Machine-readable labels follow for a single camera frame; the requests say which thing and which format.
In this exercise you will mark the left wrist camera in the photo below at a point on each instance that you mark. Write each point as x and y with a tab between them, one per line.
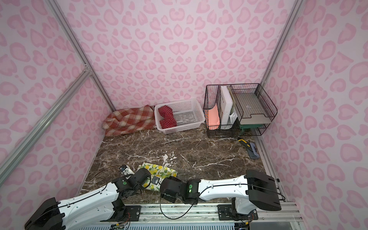
126	170

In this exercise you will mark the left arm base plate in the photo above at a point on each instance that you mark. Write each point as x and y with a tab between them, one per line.
123	213

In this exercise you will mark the white book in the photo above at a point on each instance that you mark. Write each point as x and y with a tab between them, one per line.
226	104

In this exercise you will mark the white plastic basket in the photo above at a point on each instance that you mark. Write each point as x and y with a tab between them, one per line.
187	114

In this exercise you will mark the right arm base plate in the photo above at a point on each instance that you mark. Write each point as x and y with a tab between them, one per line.
228	212

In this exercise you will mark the pink folder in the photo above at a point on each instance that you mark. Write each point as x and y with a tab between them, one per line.
213	118

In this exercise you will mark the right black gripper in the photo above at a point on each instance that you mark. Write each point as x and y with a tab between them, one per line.
168	189

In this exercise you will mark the aluminium frame rail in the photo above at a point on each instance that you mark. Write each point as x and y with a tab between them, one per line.
208	213

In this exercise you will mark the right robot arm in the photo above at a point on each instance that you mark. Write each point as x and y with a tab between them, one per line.
254	190

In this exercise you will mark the yellow black utility knife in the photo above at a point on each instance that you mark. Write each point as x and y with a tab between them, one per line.
250	147

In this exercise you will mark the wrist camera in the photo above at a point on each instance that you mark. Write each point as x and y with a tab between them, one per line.
156	180
126	170

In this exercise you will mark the black wire desk organizer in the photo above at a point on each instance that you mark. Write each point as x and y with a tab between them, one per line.
233	110

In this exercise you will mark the red plaid skirt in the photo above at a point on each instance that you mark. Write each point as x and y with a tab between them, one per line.
129	120

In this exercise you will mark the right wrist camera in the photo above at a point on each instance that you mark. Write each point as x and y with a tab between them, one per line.
156	180

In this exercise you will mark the lemon print skirt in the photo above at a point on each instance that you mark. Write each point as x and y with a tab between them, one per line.
159	171

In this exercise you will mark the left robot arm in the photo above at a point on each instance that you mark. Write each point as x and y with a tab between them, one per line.
103	204

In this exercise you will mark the red polka dot skirt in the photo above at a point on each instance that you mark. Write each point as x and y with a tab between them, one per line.
168	120

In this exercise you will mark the grey paper tray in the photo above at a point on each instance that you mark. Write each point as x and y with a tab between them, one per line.
250	111

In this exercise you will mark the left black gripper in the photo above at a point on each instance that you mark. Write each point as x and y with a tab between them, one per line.
143	175

